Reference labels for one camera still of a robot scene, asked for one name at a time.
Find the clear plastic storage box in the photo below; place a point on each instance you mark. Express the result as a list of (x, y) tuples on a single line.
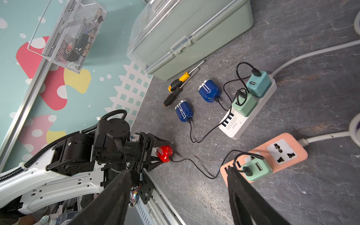
[(170, 36)]

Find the white power strip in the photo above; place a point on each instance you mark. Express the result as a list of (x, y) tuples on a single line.
[(234, 123)]

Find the green charger adapter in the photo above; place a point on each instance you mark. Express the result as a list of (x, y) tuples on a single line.
[(244, 103), (256, 169), (259, 85)]

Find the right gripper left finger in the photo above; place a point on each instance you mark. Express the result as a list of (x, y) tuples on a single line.
[(110, 207)]

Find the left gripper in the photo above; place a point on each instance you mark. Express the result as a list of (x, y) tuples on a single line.
[(139, 151)]

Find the orange black screwdriver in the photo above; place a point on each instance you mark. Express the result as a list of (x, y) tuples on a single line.
[(171, 97)]

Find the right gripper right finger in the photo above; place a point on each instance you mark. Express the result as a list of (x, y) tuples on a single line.
[(248, 207)]

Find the white wire wall basket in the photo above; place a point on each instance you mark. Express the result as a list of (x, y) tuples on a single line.
[(73, 35)]

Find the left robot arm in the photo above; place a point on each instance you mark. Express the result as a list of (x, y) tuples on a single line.
[(81, 163)]

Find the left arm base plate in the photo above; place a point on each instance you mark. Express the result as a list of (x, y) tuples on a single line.
[(144, 190)]

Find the orange power strip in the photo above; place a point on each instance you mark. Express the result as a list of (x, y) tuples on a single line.
[(280, 152)]

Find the yellow black screwdriver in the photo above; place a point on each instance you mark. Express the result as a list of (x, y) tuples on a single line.
[(180, 81)]

